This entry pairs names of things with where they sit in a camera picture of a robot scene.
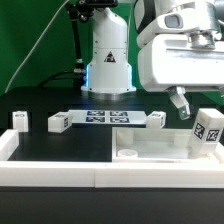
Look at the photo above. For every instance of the white marker base plate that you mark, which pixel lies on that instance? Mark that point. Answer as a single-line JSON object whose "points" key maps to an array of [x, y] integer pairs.
{"points": [[111, 117]]}

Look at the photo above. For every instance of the white square tabletop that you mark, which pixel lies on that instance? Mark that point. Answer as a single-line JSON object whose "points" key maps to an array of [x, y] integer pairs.
{"points": [[143, 145]]}

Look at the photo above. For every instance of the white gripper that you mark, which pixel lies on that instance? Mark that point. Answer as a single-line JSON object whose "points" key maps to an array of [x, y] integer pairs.
{"points": [[181, 48]]}

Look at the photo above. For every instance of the white U-shaped fence wall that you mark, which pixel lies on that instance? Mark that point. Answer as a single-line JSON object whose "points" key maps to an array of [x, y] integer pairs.
{"points": [[105, 174]]}

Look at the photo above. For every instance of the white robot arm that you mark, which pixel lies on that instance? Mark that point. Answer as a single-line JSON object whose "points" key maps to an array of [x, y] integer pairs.
{"points": [[108, 73]]}

